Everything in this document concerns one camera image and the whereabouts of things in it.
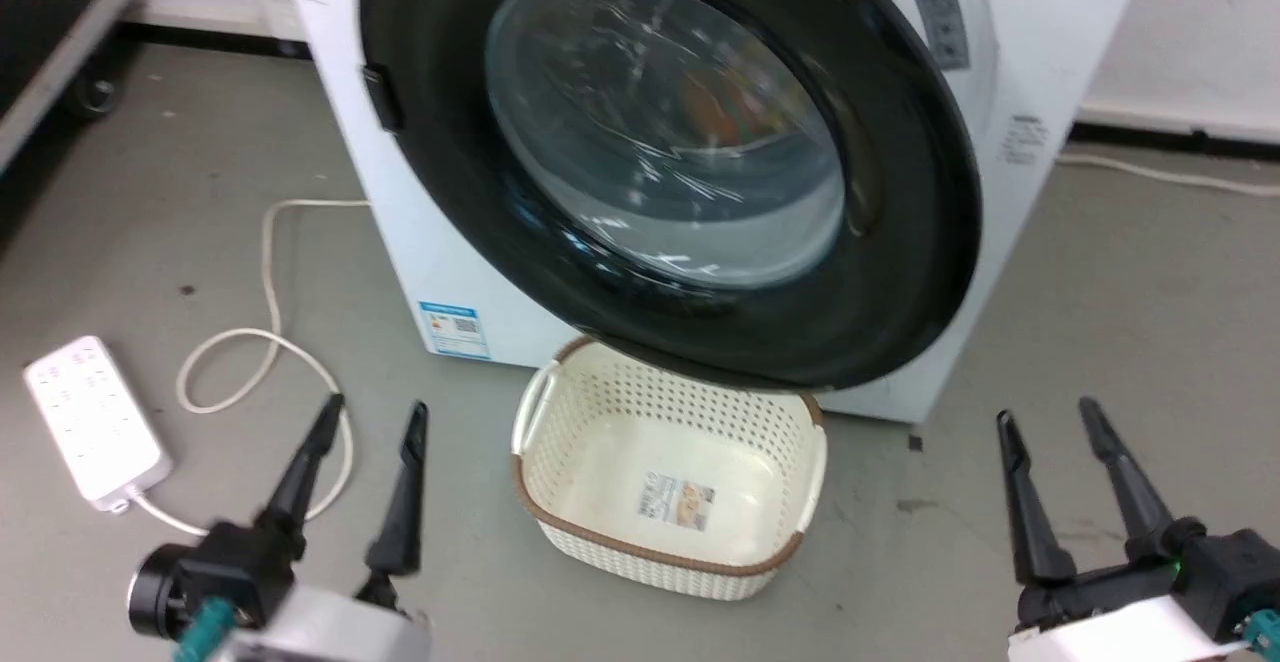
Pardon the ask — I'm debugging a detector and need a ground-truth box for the thin white floor cable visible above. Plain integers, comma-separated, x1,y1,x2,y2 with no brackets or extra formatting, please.
1055,151,1280,197

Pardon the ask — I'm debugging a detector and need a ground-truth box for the grey rectangular sticker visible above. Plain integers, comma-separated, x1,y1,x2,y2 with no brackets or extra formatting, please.
908,0,972,72

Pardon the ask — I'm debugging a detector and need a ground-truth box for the printed label inside basket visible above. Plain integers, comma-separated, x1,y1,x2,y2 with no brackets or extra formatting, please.
637,473,717,533

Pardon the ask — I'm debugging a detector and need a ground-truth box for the black grey-edged cart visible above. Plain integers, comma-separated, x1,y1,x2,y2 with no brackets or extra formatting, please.
0,0,148,175

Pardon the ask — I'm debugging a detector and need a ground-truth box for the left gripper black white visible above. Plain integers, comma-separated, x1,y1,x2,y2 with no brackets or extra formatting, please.
127,392,434,662

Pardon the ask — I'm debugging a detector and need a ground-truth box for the white power strip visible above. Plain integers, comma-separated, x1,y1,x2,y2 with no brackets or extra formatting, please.
23,335,173,515

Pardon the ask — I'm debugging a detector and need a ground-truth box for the white perforated laundry basket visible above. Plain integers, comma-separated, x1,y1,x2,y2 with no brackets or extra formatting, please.
511,335,829,602

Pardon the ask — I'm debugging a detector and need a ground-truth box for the black round glass washer door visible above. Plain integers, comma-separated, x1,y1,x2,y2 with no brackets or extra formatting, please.
358,0,984,392

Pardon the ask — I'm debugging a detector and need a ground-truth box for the teal cable connector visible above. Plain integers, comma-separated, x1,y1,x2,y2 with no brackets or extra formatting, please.
1238,610,1280,655
183,599,239,662

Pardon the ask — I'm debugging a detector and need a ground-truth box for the white power strip cable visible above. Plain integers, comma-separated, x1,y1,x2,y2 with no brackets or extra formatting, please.
127,198,373,539

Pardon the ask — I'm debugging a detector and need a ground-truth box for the white front-load washing machine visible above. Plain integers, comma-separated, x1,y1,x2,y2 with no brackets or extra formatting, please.
275,0,1158,425

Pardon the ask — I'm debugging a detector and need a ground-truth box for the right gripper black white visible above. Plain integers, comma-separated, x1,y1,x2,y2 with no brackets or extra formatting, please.
995,396,1280,662

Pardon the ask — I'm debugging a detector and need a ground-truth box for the black caster wheel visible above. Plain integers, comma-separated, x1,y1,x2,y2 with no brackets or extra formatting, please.
68,70,123,121

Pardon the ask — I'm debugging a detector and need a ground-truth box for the white text label sticker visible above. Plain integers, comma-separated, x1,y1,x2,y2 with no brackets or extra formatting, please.
1000,114,1051,168

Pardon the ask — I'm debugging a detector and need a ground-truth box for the blue energy label sticker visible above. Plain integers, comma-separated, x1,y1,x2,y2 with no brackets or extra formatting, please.
417,300,492,362

